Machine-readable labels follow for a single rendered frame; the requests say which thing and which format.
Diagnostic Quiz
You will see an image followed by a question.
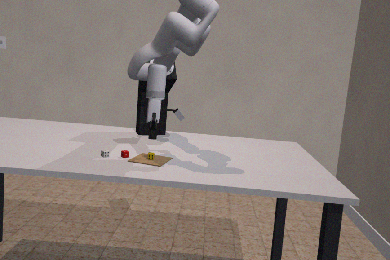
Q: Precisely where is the brown mat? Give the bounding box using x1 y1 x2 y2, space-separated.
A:
128 153 173 167

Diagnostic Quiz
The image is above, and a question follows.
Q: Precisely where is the yellow die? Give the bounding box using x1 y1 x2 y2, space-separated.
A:
148 152 155 160

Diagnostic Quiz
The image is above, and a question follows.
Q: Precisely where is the white die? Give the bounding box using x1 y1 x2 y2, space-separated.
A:
101 150 109 157

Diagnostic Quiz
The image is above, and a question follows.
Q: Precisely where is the red die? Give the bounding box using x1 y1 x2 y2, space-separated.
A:
121 150 129 158

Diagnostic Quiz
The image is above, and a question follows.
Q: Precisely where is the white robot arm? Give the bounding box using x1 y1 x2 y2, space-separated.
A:
128 0 219 98

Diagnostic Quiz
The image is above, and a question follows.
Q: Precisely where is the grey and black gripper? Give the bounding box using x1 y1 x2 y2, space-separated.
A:
146 97 165 140

